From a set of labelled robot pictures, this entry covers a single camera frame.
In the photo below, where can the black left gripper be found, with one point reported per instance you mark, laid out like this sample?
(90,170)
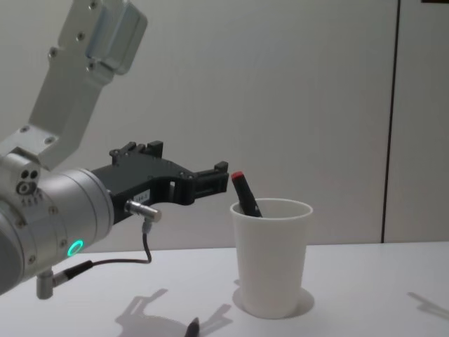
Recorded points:
(140,180)

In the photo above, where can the white paper cup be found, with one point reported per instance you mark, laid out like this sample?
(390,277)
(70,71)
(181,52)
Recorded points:
(271,259)

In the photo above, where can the black marker with red cap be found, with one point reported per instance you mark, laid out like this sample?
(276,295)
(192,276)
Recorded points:
(245,193)

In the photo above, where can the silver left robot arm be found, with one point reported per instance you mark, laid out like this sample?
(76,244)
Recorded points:
(70,210)

